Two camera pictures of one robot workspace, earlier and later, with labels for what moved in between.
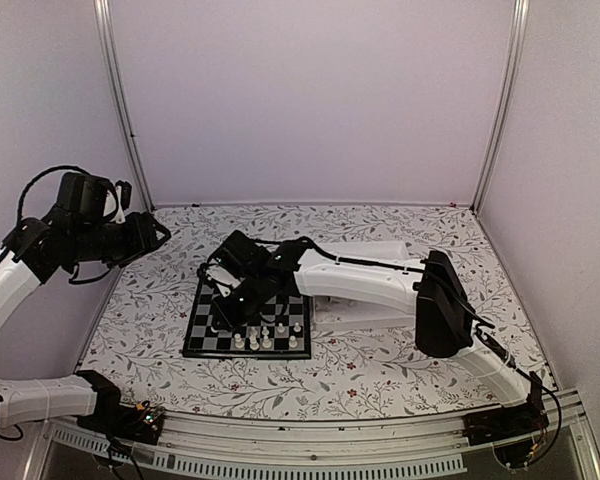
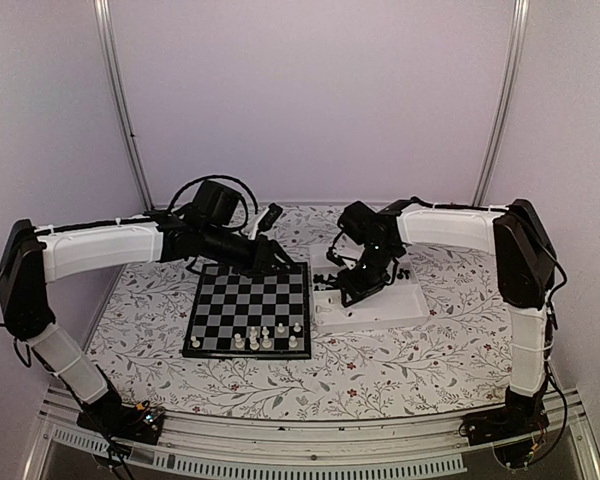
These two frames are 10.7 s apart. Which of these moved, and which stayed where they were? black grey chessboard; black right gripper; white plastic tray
Moved: black right gripper
Stayed: white plastic tray; black grey chessboard
